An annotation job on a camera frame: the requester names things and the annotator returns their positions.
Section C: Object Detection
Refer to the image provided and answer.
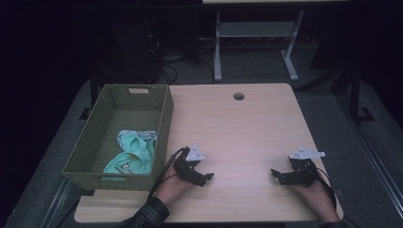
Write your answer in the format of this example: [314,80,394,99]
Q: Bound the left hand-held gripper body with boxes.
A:
[172,143,205,184]

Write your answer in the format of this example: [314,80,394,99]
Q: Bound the white metal stand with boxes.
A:
[213,9,306,83]

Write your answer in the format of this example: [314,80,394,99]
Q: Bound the person's right hand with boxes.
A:
[289,180,340,223]

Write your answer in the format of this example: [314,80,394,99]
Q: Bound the green woven basket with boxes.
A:
[62,84,175,192]

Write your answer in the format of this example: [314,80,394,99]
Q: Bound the left hand-held gripper black cable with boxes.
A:
[146,146,190,201]

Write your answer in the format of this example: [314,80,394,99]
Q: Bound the mint green baby hat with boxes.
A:
[102,129,159,176]

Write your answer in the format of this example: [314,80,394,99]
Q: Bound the tangle of black floor cables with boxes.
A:
[144,15,217,86]

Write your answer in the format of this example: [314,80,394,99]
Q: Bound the person's left hand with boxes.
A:
[154,166,193,205]

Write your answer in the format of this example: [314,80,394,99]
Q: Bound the aluminium rail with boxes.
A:
[39,176,82,228]
[336,93,403,219]

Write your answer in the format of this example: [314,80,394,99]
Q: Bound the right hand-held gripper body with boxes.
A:
[284,146,326,187]

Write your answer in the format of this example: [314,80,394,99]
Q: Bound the black metal stand leg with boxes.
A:
[331,61,375,125]
[78,67,100,121]

